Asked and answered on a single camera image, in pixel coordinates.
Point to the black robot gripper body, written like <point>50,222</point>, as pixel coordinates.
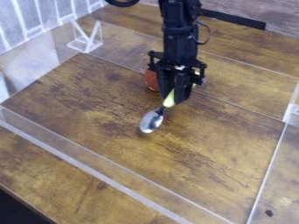
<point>181,46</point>

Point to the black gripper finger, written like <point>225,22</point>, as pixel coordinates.
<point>165,82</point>
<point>182,87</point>

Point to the green handled metal spoon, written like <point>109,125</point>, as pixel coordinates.
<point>154,118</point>

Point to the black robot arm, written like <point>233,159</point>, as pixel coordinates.
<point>176,71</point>

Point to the plush red cap mushroom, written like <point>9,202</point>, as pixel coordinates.
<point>152,80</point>

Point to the black strip on table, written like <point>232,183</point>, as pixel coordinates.
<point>249,22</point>

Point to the clear acrylic front barrier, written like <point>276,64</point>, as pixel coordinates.
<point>164,200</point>

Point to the clear acrylic barrier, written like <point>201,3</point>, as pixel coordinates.
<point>277,204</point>
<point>164,200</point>

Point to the clear acrylic right barrier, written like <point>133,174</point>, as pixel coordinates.
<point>277,204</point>

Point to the clear acrylic triangle bracket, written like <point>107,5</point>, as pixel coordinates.
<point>86,43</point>

